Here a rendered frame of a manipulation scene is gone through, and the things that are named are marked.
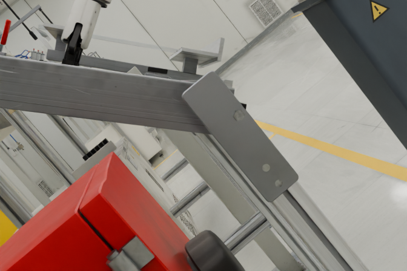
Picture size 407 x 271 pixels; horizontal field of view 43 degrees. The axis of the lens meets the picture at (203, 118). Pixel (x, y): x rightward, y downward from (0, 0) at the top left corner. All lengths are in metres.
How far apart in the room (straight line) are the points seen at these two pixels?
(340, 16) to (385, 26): 0.11
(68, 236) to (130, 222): 0.03
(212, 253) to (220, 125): 0.35
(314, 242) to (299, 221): 0.03
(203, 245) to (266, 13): 8.83
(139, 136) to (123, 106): 5.03
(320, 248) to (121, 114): 0.30
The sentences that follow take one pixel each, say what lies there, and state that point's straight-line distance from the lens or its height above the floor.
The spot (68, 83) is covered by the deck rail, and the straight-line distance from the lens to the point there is 0.65.
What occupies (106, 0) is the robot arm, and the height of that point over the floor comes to 0.97.
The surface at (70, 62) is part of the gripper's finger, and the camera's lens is 1.12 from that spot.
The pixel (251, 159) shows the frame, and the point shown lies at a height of 0.65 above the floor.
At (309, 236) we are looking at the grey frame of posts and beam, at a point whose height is 0.52.
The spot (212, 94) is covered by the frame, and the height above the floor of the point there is 0.74.
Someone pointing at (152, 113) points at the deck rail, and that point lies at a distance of 0.65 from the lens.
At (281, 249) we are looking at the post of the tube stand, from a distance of 1.71.
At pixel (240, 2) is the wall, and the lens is 9.01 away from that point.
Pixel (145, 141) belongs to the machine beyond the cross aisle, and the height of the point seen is 0.24.
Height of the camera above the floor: 0.80
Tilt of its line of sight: 8 degrees down
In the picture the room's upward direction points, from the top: 39 degrees counter-clockwise
